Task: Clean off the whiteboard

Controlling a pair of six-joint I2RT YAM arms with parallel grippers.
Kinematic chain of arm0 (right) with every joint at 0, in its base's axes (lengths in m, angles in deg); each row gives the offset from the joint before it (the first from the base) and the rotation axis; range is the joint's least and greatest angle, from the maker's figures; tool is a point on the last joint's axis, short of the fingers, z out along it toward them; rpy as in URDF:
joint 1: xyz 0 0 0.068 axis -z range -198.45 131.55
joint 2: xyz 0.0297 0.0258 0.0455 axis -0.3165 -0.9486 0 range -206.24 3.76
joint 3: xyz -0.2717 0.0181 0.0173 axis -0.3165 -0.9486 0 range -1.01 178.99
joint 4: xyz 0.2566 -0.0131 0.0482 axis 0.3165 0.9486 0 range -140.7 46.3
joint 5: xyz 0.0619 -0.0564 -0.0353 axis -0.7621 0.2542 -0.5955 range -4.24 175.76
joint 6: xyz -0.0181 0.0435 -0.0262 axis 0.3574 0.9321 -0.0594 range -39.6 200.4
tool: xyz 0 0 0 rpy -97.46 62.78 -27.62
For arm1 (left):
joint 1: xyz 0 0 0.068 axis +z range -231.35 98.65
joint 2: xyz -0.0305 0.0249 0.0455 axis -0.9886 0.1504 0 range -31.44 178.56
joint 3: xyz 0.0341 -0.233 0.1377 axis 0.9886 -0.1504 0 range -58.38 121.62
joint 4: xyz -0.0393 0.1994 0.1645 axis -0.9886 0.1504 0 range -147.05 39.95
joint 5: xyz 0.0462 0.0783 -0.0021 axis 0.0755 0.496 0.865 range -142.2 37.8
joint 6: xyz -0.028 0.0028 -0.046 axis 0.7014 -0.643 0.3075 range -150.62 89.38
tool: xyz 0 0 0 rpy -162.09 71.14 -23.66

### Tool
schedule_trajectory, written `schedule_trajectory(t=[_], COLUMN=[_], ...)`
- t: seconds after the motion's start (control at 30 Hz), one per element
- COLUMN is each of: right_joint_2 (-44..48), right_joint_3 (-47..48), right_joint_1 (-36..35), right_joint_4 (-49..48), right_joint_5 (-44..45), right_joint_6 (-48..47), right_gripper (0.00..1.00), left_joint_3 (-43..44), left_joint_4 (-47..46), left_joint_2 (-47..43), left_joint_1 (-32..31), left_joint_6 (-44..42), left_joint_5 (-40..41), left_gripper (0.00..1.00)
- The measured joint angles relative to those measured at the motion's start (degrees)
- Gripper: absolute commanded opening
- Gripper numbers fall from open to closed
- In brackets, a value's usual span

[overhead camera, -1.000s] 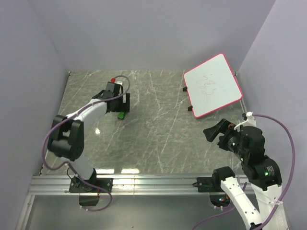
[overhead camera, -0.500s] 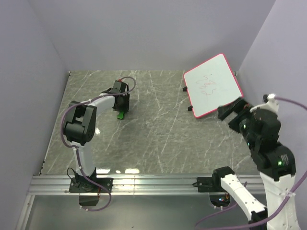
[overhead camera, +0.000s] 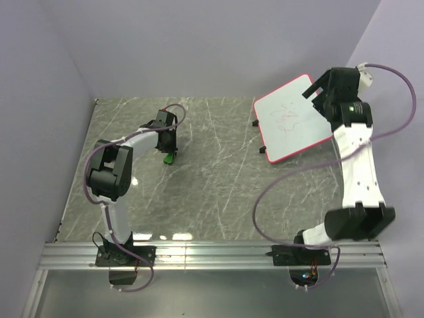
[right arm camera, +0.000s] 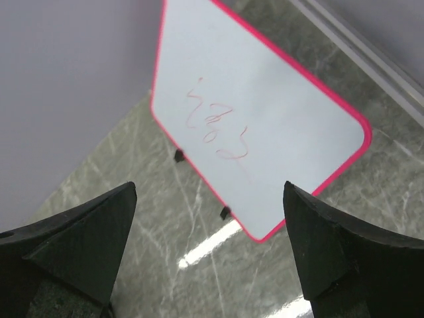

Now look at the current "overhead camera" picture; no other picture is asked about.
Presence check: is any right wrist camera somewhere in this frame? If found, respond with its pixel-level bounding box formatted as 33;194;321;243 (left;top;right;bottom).
356;62;373;93

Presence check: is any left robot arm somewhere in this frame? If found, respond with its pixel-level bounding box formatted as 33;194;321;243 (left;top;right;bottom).
83;109;180;266

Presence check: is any green whiteboard eraser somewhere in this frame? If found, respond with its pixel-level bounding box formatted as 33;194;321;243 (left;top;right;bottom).
163;152;176;165

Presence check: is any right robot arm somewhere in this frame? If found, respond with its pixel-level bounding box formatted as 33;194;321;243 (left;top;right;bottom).
292;68;396;265

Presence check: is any aluminium mounting rail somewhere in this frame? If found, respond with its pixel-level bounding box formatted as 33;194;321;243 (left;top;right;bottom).
38;241;387;270

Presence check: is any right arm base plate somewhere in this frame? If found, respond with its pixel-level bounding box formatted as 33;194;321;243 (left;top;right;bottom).
265;245;331;266

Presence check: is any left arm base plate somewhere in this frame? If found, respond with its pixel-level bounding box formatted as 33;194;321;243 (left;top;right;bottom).
95;246;156;267

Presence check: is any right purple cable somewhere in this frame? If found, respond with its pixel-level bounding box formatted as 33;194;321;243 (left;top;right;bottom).
253;62;417;293

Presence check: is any whiteboard wire stand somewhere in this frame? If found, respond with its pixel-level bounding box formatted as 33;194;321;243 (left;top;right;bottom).
252;119;266;154

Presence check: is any pink framed whiteboard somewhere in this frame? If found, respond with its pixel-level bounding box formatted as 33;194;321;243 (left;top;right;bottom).
253;74;333;164

